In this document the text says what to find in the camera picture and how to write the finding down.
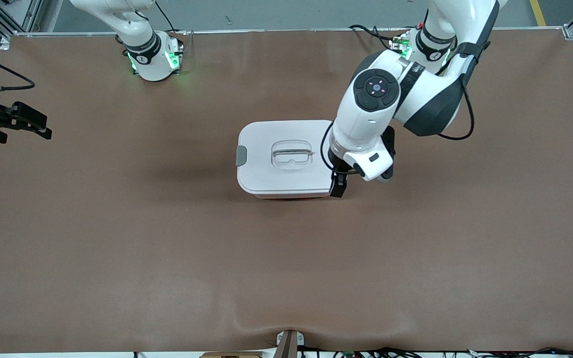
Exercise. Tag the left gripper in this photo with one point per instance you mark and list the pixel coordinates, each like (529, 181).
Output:
(336, 171)

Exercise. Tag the white box lid grey clips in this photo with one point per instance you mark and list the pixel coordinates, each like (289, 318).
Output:
(266, 174)

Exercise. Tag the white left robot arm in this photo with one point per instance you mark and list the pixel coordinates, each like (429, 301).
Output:
(366, 114)

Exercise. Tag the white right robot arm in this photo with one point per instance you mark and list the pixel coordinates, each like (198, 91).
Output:
(142, 49)

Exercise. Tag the pink plastic storage box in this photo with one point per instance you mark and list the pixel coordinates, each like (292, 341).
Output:
(291, 197)

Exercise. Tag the brown wooden board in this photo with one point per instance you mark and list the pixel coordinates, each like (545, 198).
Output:
(232, 355)

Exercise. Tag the metal clamp bracket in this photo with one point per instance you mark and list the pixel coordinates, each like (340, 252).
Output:
(286, 345)

